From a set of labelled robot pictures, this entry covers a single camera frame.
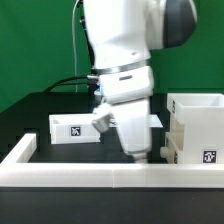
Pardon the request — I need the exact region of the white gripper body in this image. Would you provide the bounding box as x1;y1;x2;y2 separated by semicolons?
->
92;66;154;163

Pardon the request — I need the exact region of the white drawer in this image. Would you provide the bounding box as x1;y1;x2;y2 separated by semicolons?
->
160;132;184;164
49;114;100;144

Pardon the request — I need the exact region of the white drawer cabinet box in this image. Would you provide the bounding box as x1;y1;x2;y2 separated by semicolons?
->
167;93;224;164

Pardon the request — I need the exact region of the white front drawer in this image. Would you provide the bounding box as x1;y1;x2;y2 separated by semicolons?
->
160;132;184;164

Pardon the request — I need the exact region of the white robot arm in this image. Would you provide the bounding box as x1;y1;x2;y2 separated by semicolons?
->
83;0;197;162

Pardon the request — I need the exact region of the marker tag sheet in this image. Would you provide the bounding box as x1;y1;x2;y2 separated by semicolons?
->
109;114;163;128

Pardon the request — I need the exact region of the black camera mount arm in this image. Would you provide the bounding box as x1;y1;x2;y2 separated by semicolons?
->
80;16;97;90

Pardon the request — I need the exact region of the black cable bundle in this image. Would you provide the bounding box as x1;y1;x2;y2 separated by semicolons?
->
43;75;101;94

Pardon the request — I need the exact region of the white thin cable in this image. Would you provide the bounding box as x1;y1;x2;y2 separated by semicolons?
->
71;0;84;94

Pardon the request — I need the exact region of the white fence wall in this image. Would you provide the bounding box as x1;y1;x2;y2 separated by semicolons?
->
0;133;224;188

